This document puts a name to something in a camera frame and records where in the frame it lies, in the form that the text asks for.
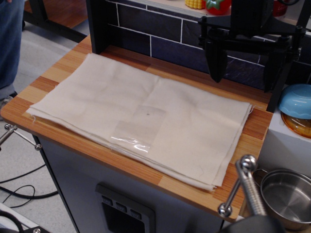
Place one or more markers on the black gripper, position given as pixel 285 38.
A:
pixel 278 40

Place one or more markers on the cream cloth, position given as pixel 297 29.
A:
pixel 196 140

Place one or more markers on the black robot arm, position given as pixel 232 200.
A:
pixel 256 10

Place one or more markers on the red toy tomato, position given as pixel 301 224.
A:
pixel 217 7

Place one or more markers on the red labelled plastic jar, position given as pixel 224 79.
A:
pixel 279 9

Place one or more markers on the light blue plastic bowl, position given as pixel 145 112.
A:
pixel 295 101

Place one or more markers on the yellow toy corn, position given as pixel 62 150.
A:
pixel 195 4

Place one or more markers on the wooden shelf board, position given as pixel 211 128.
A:
pixel 289 21

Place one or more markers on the orange transparent plate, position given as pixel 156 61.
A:
pixel 301 127

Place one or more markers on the clear tape patch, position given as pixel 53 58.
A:
pixel 137 133

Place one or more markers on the stainless steel pot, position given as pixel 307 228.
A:
pixel 287 196

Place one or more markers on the background wooden table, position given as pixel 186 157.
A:
pixel 57 16

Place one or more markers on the grey oven control panel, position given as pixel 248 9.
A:
pixel 122 214

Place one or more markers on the person leg in jeans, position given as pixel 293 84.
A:
pixel 11 17

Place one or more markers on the black shelf upright post right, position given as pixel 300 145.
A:
pixel 294 72

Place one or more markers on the black shelf upright post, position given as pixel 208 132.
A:
pixel 294 72
pixel 98 25

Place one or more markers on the silver clamp screw handle right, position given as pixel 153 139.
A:
pixel 245 167

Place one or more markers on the black shelf upright post left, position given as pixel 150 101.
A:
pixel 98 25

